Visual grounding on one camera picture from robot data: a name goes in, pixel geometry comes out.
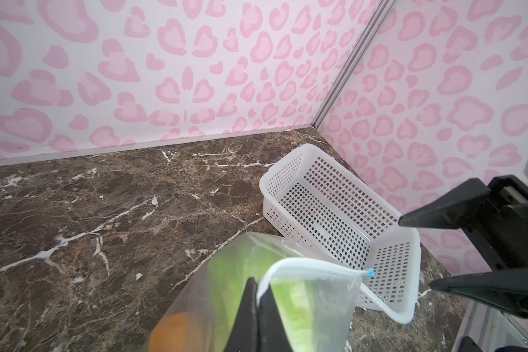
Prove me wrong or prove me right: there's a white perforated plastic basket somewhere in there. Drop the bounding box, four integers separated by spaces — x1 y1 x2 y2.
260 144 422 324

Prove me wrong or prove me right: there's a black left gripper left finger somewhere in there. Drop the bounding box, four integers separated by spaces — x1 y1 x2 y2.
224 277 259 352

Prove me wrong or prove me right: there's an aluminium corner post right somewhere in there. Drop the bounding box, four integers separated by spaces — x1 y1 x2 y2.
311 0 397 131

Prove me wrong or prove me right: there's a brown toy bread roll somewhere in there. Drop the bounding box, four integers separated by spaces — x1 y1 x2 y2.
148 312 203 351

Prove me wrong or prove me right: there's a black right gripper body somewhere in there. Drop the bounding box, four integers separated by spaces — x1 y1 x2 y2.
461 175 528 271

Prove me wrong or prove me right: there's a green toy lettuce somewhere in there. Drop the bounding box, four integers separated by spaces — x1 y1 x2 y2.
208 233 316 351

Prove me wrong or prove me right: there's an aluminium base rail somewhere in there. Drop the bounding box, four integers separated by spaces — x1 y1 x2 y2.
452 302 528 351

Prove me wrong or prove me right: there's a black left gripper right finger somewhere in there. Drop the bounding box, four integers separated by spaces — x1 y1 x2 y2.
258 286 293 352

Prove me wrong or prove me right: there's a clear zip top bag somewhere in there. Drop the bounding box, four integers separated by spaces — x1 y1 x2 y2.
142 233 374 351

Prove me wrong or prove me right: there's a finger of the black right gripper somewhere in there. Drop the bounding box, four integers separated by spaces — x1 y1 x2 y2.
398 178 491 229
429 268 528 319

